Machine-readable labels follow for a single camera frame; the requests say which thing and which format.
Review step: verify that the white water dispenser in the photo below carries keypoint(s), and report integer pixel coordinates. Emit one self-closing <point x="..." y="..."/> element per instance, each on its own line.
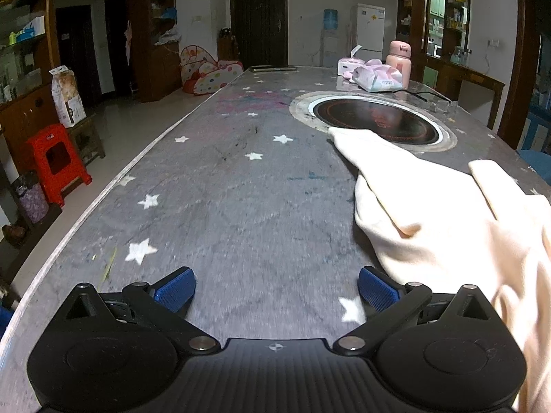
<point x="329" y="49"/>

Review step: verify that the purple patterned waste bin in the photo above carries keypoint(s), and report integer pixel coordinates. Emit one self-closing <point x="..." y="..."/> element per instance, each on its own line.
<point x="31" y="200"/>

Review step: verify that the pink wet wipes pack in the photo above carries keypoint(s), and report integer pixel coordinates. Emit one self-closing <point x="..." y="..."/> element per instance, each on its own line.
<point x="379" y="78"/>

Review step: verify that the grey star-print tablecloth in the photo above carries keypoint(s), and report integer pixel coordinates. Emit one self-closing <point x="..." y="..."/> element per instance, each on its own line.
<point x="241" y="189"/>

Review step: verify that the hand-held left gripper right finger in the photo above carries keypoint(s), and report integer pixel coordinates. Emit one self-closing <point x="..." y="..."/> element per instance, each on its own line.
<point x="378" y="289"/>

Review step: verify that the white tissue box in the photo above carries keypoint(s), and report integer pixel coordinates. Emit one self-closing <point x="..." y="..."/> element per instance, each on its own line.
<point x="346" y="66"/>

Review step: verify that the wooden sideboard cabinet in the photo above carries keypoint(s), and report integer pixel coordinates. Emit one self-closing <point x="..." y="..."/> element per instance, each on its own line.
<point x="456" y="81"/>

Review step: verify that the round built-in induction cooktop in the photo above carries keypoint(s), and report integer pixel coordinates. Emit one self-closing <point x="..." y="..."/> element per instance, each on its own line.
<point x="379" y="116"/>

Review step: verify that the polka-dot play tent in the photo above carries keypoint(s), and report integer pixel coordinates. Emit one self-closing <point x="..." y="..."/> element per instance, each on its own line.
<point x="211" y="75"/>

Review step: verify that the black flat phone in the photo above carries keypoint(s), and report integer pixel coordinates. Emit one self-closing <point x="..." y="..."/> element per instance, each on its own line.
<point x="272" y="68"/>

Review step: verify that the clear glass cups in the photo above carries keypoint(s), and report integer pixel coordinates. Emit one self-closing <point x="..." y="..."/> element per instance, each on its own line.
<point x="443" y="106"/>

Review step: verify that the small wooden stool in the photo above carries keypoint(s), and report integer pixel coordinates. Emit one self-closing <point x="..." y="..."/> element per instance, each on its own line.
<point x="92" y="135"/>

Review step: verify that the tall wooden shelf cabinet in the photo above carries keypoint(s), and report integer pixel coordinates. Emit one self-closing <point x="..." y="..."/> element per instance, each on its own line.
<point x="155" y="69"/>

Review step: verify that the white printed diaper bag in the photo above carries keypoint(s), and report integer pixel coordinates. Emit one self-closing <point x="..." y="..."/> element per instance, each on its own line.
<point x="66" y="99"/>

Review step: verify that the blue water jug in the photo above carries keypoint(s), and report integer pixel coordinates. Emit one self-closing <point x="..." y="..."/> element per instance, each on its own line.
<point x="330" y="19"/>

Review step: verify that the dark wooden door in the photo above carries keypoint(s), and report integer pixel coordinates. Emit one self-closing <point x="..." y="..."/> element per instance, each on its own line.
<point x="258" y="21"/>

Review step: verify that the red plastic stool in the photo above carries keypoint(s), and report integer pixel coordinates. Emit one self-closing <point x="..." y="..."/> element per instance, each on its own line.
<point x="43" y="146"/>

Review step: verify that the cream garment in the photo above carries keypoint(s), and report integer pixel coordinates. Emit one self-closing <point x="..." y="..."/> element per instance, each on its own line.
<point x="452" y="232"/>

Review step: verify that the pink hanging garment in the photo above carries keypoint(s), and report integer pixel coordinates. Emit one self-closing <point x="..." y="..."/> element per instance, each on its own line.
<point x="128" y="38"/>

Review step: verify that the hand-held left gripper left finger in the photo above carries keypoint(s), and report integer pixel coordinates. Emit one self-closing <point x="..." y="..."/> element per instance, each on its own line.
<point x="176" y="289"/>

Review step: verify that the glass-shelf display cabinet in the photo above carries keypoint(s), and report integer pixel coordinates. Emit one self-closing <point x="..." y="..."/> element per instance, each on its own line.
<point x="30" y="94"/>

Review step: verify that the pink insulated bottle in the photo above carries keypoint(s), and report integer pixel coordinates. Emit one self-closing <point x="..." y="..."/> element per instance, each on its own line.
<point x="398" y="62"/>

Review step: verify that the blue chair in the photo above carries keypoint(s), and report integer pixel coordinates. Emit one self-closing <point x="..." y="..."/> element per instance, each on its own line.
<point x="536" y="159"/>

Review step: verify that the white refrigerator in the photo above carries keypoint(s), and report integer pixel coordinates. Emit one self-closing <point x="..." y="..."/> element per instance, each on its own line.
<point x="368" y="30"/>

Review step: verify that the brown shoe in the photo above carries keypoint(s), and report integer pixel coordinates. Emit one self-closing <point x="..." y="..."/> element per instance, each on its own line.
<point x="15" y="234"/>

